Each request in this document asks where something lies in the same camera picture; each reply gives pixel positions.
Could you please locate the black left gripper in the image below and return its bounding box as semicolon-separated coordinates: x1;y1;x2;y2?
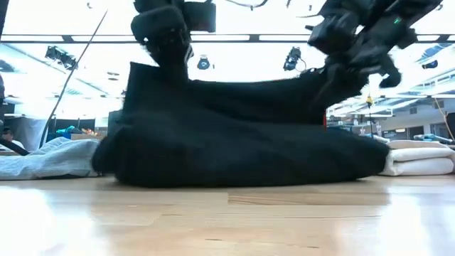
130;5;195;78

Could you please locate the person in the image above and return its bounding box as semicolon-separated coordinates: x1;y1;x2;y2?
0;127;24;151

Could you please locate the black ceiling camera cluster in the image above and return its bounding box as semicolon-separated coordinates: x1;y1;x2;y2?
44;45;80;72

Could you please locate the blue storage box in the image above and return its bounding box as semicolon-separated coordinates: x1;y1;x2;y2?
47;132;72;143

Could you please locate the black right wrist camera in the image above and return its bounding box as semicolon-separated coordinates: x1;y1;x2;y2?
307;12;360;56

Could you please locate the teal crumpled item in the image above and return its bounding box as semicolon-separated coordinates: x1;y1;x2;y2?
55;124;81;135

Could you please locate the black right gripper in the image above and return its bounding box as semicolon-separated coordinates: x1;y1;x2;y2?
312;0;444;107

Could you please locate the round black ceiling camera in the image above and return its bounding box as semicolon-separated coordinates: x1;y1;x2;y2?
196;55;213;71

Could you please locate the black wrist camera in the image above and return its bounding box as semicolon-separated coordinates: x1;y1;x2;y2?
307;12;360;56
183;1;217;33

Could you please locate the grey tube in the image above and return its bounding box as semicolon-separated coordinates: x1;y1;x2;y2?
413;133;455;145

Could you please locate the grey Reebok t-shirt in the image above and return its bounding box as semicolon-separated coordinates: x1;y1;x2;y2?
0;137;101;181

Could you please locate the cream canvas tote bag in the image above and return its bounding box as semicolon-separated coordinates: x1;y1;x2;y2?
378;139;455;177

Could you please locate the black overhead frame bar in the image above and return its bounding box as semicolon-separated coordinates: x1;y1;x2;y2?
0;33;455;45

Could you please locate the black ceiling camera with cable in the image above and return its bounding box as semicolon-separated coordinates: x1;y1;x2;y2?
282;46;308;73

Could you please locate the black garment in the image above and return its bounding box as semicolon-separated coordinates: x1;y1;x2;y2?
91;62;390;188

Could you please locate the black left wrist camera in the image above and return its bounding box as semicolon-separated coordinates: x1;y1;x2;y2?
183;1;217;33

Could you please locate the thick black cable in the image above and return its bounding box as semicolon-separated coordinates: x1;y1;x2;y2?
37;10;109;150

